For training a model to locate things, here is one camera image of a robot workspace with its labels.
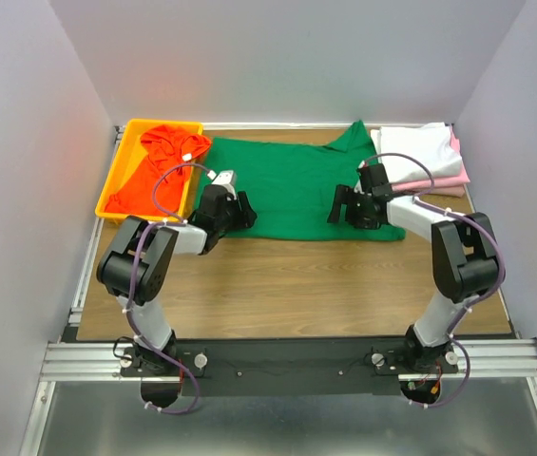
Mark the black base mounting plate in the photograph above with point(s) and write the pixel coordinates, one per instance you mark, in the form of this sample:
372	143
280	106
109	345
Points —
289	367

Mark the orange t shirt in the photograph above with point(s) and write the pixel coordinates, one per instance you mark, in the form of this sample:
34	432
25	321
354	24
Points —
159	166

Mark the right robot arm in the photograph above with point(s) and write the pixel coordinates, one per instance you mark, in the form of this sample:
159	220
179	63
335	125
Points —
467	265

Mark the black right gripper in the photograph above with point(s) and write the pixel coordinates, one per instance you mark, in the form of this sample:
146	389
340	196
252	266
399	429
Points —
346	195

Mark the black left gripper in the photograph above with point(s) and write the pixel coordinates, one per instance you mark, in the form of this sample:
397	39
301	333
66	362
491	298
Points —
244	218

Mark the aluminium frame rail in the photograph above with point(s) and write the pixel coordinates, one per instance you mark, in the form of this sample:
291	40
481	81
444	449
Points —
70	360

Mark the yellow plastic bin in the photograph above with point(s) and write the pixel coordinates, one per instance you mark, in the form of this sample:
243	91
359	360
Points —
116	180

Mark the pink folded t shirt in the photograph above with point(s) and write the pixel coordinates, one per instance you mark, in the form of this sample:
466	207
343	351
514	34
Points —
440	182

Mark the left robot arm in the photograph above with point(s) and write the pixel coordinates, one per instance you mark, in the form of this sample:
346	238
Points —
135	264

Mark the white folded t shirt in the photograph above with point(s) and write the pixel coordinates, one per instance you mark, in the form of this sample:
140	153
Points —
430	144

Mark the green t shirt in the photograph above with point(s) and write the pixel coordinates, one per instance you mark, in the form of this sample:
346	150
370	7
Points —
291	186

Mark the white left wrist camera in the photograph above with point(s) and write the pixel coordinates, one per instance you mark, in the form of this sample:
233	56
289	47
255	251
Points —
227	179

